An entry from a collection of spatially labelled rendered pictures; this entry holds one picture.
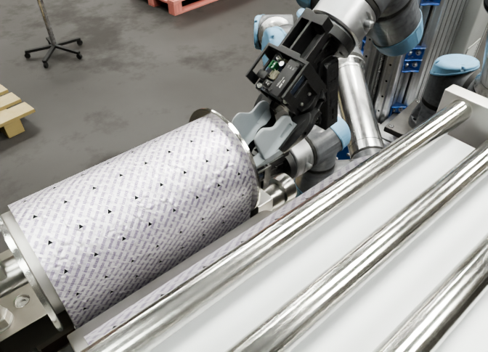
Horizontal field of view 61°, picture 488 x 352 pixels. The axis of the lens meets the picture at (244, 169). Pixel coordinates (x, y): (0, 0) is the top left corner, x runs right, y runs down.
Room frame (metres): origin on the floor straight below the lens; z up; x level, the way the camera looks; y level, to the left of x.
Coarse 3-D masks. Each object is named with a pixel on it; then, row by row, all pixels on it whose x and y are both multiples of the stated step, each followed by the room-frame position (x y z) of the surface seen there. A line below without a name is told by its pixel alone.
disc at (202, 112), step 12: (204, 108) 0.43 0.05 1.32; (192, 120) 0.45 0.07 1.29; (216, 120) 0.41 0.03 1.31; (228, 120) 0.40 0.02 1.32; (228, 132) 0.39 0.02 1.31; (240, 144) 0.37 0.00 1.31; (252, 156) 0.37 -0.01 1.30; (252, 168) 0.36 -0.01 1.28; (252, 180) 0.36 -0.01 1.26; (252, 192) 0.36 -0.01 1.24; (252, 204) 0.36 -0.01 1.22
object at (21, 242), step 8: (8, 216) 0.27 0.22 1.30; (8, 224) 0.25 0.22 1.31; (16, 224) 0.25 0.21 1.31; (16, 232) 0.24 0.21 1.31; (16, 240) 0.24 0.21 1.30; (24, 240) 0.24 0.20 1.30; (24, 248) 0.23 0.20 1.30; (24, 256) 0.22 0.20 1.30; (32, 256) 0.23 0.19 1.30; (32, 264) 0.22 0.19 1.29; (40, 264) 0.22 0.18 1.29; (32, 272) 0.22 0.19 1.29; (40, 272) 0.22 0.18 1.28; (40, 280) 0.21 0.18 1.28; (48, 280) 0.21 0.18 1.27; (48, 288) 0.21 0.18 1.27; (48, 296) 0.21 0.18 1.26; (56, 296) 0.21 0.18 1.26; (56, 304) 0.21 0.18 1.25; (56, 312) 0.21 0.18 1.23
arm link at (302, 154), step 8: (296, 144) 0.57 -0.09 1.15; (304, 144) 0.58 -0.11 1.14; (296, 152) 0.56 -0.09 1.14; (304, 152) 0.56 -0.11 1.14; (312, 152) 0.57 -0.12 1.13; (296, 160) 0.55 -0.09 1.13; (304, 160) 0.55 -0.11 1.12; (312, 160) 0.57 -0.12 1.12; (296, 168) 0.55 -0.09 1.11; (304, 168) 0.56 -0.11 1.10; (296, 176) 0.55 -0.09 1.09
